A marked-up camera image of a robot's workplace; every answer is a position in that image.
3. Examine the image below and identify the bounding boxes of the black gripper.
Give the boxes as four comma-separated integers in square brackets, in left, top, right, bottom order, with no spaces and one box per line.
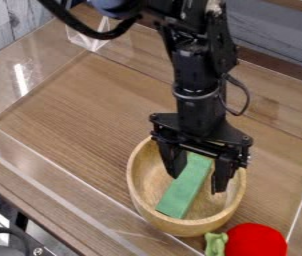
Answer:
[150,88,253,193]

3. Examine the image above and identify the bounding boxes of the green rectangular block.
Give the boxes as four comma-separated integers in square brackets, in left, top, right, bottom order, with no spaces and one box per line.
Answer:
[156,153,213,219]

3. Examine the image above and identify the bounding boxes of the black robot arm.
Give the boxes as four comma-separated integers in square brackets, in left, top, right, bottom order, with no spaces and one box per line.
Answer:
[90,0,253,193]

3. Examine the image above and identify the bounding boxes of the brown wooden bowl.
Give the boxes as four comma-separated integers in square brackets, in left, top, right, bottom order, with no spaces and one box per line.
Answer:
[126,137,248,237]

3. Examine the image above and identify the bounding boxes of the small green toy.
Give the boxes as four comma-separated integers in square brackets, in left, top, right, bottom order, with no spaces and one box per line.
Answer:
[205,233,229,256]

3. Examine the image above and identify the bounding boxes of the red plush ball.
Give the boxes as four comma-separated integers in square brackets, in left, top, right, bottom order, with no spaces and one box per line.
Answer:
[225,223,289,256]

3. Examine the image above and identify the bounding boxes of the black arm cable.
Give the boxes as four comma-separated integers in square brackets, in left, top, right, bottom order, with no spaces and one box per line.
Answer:
[35,0,142,41]

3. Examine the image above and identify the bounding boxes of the clear acrylic tray wall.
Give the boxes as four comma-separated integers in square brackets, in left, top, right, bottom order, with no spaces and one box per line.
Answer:
[0,130,204,256]

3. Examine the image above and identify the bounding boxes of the black table frame bracket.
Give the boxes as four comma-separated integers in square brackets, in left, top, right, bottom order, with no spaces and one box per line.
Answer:
[0,213,57,256]

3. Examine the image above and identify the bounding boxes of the clear acrylic corner bracket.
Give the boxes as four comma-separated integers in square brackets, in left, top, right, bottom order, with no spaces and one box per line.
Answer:
[66,17,111,52]

